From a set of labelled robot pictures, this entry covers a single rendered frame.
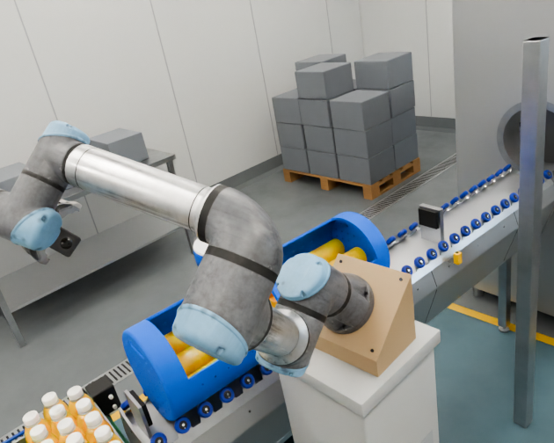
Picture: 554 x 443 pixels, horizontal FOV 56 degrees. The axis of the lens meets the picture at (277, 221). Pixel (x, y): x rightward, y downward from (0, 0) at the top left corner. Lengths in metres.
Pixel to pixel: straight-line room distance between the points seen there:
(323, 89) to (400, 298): 3.81
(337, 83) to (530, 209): 3.19
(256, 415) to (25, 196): 1.01
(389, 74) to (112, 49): 2.46
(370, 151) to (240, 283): 4.16
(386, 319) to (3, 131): 3.88
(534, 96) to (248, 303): 1.45
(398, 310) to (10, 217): 0.84
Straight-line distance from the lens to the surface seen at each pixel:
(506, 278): 3.07
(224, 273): 0.74
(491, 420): 2.79
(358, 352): 1.28
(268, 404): 1.69
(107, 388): 1.74
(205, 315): 0.73
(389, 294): 1.29
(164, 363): 1.42
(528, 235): 2.18
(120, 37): 5.05
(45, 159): 0.96
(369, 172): 4.88
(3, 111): 4.69
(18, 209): 0.95
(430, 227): 2.22
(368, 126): 4.78
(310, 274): 1.13
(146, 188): 0.84
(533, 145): 2.03
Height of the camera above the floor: 2.02
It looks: 25 degrees down
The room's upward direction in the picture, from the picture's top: 11 degrees counter-clockwise
